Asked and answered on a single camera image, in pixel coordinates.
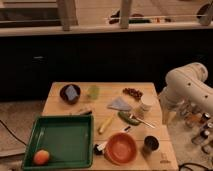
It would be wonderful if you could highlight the light blue towel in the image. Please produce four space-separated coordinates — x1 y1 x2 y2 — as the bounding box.
107 97 132 111

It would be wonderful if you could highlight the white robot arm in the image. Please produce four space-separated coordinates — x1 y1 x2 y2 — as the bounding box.
158 62 213 124

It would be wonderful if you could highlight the green plastic tray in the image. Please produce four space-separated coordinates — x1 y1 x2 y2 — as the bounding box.
22 115 94 171

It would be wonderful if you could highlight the translucent green cup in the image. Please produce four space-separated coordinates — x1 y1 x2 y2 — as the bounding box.
88 85 99 100

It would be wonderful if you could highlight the small brown wooden block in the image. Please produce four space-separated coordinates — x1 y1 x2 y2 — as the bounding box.
76 107 92 115

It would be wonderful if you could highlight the yellow banana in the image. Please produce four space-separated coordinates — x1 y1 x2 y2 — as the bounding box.
98 115 114 134

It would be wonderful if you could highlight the green cucumber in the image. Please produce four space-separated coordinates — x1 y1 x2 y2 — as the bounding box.
118 111 140 126

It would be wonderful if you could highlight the blue sponge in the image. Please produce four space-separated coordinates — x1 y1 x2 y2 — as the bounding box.
65 85 78 101

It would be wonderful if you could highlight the white paper cup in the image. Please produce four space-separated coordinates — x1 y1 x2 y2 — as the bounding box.
140 94 155 111

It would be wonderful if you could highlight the black and white marker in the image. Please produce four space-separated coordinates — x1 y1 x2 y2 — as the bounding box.
122 126 131 133

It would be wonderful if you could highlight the metal fork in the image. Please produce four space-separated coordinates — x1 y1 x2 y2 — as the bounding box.
130 114 155 129

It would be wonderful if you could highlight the small black white object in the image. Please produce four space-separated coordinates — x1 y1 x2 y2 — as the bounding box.
93 142 107 155

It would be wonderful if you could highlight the orange bowl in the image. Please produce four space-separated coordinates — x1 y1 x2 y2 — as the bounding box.
104 133 137 165

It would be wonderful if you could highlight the dark metal cup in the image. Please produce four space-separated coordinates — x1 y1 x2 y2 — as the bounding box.
143 136 159 154

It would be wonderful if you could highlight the orange peach fruit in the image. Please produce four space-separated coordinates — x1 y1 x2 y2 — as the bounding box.
33 150 50 165

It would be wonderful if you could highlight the spice bottle rack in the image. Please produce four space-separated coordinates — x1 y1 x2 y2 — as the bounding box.
177 101 212 152

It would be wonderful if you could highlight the black cable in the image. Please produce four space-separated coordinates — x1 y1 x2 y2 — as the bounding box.
0 119 28 147

